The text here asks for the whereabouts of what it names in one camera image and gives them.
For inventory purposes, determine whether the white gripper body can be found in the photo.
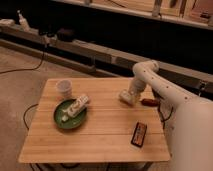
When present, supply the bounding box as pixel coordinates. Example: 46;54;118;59
129;81;144;101

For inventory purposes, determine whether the white sponge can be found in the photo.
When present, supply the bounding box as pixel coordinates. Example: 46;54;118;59
119;90;137;106

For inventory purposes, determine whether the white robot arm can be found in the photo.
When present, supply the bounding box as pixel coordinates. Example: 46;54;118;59
129;60;213;171

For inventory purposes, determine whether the red brown small object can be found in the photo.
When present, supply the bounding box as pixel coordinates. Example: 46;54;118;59
141;99;160;107

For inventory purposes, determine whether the black orange snack bar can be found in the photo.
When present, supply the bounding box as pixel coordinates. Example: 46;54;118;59
131;122;147;147

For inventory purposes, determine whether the white green carton box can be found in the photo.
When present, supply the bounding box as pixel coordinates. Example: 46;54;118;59
67;94;90;118

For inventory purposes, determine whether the wooden table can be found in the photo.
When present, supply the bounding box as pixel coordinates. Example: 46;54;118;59
19;78;170;163

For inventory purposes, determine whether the translucent plastic cup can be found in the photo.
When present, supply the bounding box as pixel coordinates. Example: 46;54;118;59
56;80;72;99

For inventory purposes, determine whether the small white cube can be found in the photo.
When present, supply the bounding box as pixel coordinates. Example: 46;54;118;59
62;116;68;122

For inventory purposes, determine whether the green plate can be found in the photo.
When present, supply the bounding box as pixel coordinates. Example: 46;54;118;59
53;99;87;130

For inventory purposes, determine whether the black round device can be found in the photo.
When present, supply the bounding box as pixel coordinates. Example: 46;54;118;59
57;28;75;42

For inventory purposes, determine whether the white spray bottle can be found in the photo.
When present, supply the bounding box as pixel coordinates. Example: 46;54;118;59
17;10;30;31

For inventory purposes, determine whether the black cable near robot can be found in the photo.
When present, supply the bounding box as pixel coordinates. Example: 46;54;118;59
157;99;175;129

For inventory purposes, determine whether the black floor cable left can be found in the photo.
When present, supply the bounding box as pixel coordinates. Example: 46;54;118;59
0;46;47;76

